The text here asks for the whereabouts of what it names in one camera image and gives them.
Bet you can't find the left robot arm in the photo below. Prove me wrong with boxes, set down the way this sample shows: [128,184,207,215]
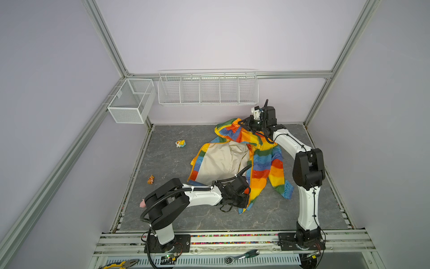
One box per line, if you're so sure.
[140,165,252,247]

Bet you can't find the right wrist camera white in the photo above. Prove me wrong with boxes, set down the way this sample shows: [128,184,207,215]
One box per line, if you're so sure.
[252,106,263,121]

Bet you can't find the yellow handled pliers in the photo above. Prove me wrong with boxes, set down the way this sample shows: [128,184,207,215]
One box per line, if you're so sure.
[99,259,140,269]

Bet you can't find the small orange toy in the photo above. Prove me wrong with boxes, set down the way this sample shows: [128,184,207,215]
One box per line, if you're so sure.
[147,175,155,185]

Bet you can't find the rainbow striped jacket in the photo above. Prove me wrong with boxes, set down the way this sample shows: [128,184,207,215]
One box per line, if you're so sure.
[188,118,294,214]

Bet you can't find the small yellow duck toy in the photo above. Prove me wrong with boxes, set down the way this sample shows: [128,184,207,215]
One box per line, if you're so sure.
[175,140,186,148]

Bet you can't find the white mesh box basket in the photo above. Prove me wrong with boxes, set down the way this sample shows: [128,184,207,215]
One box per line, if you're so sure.
[107,78,156,124]

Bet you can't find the long white wire basket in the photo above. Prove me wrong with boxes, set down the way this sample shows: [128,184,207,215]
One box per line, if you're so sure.
[157,69,259,106]

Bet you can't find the white slotted cable duct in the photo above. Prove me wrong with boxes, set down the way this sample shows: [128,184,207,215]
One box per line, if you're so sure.
[151,254,302,269]

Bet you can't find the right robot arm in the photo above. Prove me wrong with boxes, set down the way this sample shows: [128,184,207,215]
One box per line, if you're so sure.
[239,102,325,251]

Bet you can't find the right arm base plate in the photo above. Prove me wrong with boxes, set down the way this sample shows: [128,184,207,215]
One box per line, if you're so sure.
[278,232,326,251]

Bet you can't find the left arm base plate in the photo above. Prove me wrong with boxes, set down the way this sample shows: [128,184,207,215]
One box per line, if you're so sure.
[144,234,191,254]

